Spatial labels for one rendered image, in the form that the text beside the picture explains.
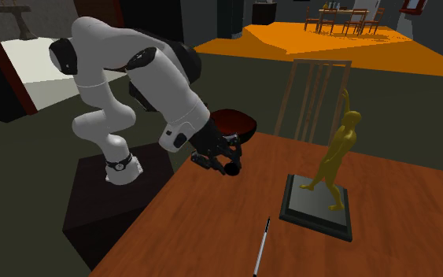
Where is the gold figure on grey base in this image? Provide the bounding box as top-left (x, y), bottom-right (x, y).
top-left (279, 87), bottom-right (363, 243)

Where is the black and white pen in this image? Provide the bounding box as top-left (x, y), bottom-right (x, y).
top-left (252, 216), bottom-right (271, 277)

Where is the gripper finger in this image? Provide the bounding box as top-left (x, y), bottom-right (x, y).
top-left (190, 151), bottom-right (227, 175)
top-left (223, 139), bottom-right (243, 168)

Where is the dark robot stand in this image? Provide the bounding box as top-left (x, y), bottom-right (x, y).
top-left (61, 143), bottom-right (176, 271)

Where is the brown wooden table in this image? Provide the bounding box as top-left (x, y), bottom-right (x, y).
top-left (89, 131), bottom-right (443, 277)

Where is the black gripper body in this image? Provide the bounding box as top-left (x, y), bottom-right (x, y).
top-left (190, 117), bottom-right (242, 159)

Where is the dark red bowl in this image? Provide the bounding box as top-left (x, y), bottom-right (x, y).
top-left (209, 109), bottom-right (259, 146)

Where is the dark low cabinet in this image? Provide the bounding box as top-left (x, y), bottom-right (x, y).
top-left (251, 1), bottom-right (278, 26)

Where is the distant wooden dining table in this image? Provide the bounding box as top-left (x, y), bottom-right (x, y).
top-left (318, 2), bottom-right (371, 24)

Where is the dark pedestal side table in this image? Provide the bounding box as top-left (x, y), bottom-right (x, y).
top-left (0, 0), bottom-right (39, 42)

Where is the slatted wooden chair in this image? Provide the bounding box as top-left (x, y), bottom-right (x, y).
top-left (273, 57), bottom-right (353, 147)

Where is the red framed wall picture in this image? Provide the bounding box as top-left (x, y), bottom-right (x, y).
top-left (398, 0), bottom-right (428, 16)

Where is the distant wooden dining chair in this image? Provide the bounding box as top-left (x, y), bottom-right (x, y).
top-left (360, 7), bottom-right (386, 36)
top-left (341, 9), bottom-right (368, 37)
top-left (304, 6), bottom-right (320, 32)
top-left (317, 9), bottom-right (338, 35)

